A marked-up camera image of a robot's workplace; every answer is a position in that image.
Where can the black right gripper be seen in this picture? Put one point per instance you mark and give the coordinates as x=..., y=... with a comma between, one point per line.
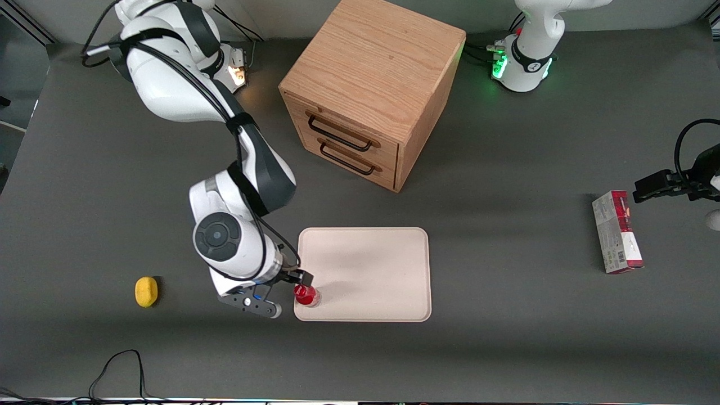
x=293, y=277

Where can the wooden drawer cabinet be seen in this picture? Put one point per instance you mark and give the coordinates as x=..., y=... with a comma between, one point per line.
x=377, y=62

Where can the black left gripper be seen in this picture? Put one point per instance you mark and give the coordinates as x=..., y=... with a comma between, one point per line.
x=705, y=175

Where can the red coke bottle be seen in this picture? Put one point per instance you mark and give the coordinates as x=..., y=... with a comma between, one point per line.
x=306, y=295

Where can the red and white carton box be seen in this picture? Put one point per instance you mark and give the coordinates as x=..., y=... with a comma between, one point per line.
x=616, y=233

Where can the yellow lemon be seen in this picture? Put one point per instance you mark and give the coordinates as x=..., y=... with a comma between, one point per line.
x=146, y=292

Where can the wooden drawer front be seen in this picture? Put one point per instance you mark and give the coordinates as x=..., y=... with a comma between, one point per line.
x=360, y=169
x=343, y=121

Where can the beige rectangular tray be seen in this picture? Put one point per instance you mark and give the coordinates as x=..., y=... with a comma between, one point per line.
x=371, y=270

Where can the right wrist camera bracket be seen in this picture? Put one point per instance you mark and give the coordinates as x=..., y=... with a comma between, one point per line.
x=250, y=302

